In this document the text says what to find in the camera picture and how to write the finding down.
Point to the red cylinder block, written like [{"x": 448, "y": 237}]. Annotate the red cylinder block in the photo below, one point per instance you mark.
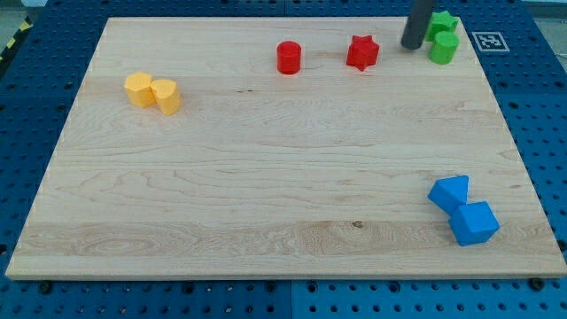
[{"x": 288, "y": 57}]

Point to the red star block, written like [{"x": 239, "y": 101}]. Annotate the red star block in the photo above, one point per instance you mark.
[{"x": 363, "y": 52}]

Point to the yellow black hazard tape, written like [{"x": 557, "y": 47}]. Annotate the yellow black hazard tape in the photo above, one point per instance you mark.
[{"x": 14, "y": 43}]

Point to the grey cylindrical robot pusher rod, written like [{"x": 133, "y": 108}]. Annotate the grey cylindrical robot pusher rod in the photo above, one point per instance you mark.
[{"x": 417, "y": 24}]

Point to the blue triangle block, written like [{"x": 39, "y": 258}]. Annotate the blue triangle block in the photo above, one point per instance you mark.
[{"x": 449, "y": 193}]

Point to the light wooden board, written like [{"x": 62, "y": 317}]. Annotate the light wooden board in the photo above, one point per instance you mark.
[{"x": 322, "y": 174}]

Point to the blue cube block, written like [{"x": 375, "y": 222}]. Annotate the blue cube block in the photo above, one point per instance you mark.
[{"x": 474, "y": 223}]

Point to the green cylinder block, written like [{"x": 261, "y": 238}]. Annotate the green cylinder block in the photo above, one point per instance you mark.
[{"x": 444, "y": 47}]

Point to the white fiducial marker tag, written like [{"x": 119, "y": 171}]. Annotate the white fiducial marker tag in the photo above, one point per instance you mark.
[{"x": 490, "y": 41}]

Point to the green star block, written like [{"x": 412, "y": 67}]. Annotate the green star block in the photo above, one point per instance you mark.
[{"x": 440, "y": 21}]

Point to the yellow heart block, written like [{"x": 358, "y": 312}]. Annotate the yellow heart block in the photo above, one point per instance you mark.
[{"x": 167, "y": 95}]

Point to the yellow hexagon block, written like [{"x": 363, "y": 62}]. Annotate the yellow hexagon block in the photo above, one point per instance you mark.
[{"x": 138, "y": 89}]

